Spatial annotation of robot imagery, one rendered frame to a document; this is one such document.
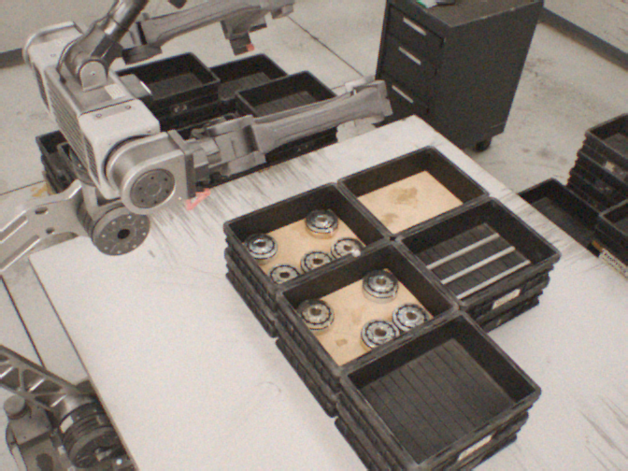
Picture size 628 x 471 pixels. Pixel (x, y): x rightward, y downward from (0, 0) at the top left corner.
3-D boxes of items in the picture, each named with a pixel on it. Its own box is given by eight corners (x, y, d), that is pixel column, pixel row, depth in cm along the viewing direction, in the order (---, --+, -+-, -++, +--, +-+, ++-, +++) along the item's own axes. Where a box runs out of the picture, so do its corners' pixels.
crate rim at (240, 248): (273, 296, 186) (273, 291, 184) (221, 229, 203) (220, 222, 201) (391, 244, 203) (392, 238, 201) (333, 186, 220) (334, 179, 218)
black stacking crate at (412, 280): (334, 399, 175) (337, 373, 167) (273, 320, 192) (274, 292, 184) (451, 335, 192) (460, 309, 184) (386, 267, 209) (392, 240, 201)
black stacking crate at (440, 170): (387, 266, 210) (392, 239, 202) (332, 208, 227) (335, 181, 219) (482, 221, 227) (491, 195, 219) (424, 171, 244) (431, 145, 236)
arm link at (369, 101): (398, 70, 154) (409, 114, 156) (369, 75, 166) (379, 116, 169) (211, 128, 138) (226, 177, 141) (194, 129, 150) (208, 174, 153)
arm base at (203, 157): (170, 178, 143) (165, 129, 135) (205, 165, 147) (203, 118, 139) (189, 201, 138) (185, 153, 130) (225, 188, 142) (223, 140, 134)
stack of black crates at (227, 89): (224, 159, 348) (222, 101, 324) (196, 128, 365) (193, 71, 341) (292, 135, 365) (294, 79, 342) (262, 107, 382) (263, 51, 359)
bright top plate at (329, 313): (313, 335, 184) (313, 333, 183) (289, 311, 189) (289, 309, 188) (341, 316, 189) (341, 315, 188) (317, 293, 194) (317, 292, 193)
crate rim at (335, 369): (336, 378, 168) (337, 373, 167) (273, 296, 186) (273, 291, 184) (460, 313, 186) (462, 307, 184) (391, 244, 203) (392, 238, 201)
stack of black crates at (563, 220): (604, 265, 311) (623, 229, 295) (559, 292, 298) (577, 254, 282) (538, 213, 334) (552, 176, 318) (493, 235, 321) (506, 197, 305)
